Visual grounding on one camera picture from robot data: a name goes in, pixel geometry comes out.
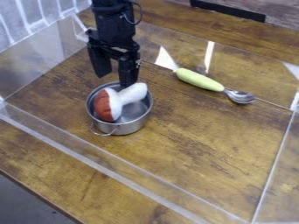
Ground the red and white plush mushroom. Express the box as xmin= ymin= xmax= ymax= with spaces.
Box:
xmin=94 ymin=83 xmax=149 ymax=122

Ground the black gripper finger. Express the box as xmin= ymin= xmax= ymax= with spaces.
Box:
xmin=89 ymin=45 xmax=113 ymax=78
xmin=118 ymin=56 xmax=141 ymax=88

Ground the small silver metal pot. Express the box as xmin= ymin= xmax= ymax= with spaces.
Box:
xmin=86 ymin=82 xmax=154 ymax=136

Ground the black bar at back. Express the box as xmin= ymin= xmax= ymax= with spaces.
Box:
xmin=190 ymin=0 xmax=268 ymax=23

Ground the clear acrylic enclosure wall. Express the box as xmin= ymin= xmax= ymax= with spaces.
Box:
xmin=0 ymin=0 xmax=299 ymax=224

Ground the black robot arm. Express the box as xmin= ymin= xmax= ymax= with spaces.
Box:
xmin=86 ymin=0 xmax=141 ymax=88

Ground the green handled metal spoon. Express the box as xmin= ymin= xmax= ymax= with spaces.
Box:
xmin=174 ymin=68 xmax=257 ymax=104

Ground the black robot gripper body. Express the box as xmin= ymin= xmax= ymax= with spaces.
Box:
xmin=87 ymin=10 xmax=141 ymax=60

